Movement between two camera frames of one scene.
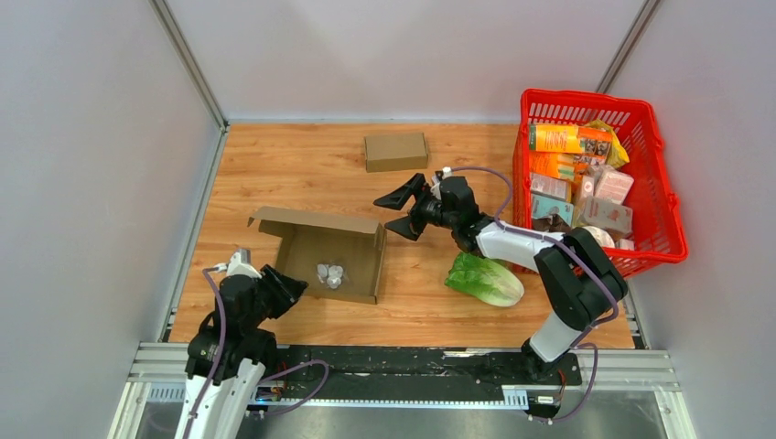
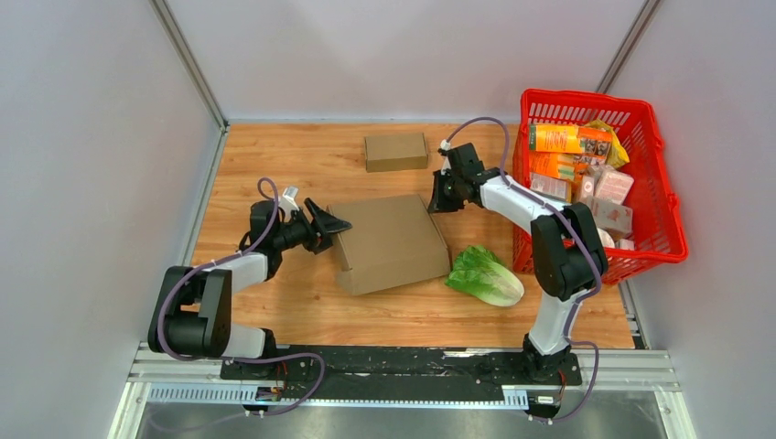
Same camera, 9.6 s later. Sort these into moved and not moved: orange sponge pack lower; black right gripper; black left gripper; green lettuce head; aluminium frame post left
Moved: black right gripper; black left gripper
Not moved: orange sponge pack lower; aluminium frame post left; green lettuce head
